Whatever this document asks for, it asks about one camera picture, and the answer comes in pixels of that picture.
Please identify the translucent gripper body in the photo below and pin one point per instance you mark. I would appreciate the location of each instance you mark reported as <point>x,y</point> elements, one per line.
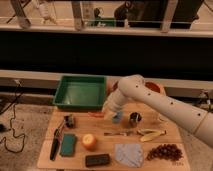
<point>108,114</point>

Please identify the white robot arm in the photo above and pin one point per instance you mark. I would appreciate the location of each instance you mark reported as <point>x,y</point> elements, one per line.
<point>196,121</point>

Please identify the blue cup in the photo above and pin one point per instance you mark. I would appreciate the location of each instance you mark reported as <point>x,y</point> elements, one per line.
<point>117,118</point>

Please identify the metal cup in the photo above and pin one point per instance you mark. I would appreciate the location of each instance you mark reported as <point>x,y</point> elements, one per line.
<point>134,119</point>

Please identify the orange round fruit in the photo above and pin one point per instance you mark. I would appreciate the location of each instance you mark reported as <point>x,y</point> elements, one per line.
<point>89,141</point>

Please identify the green plastic tray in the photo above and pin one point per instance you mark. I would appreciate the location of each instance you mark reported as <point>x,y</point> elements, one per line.
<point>80,92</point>

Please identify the small black binder clip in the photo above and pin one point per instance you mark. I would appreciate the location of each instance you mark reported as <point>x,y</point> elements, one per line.
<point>69,121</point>

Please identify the wooden board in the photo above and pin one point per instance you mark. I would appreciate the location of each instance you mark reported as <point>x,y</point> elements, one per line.
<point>85,124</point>

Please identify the yellow banana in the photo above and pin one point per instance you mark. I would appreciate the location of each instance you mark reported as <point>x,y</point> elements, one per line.
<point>149,135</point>

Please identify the blue grey cloth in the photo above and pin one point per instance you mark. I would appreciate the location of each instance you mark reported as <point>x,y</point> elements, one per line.
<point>130,155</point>

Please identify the black rectangular block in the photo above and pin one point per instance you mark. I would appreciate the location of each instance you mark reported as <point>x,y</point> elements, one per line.
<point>97,160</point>

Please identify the green sponge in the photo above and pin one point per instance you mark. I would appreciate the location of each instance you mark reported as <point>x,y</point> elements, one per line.
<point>68,145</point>

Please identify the orange bowl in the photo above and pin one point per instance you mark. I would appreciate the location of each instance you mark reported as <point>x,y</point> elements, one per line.
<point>154,87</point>

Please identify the bunch of dark grapes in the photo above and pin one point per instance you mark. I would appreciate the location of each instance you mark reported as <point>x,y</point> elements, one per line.
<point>165,151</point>

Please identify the black handled knife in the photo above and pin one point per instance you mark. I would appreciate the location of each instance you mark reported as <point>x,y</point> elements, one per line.
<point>56,141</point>

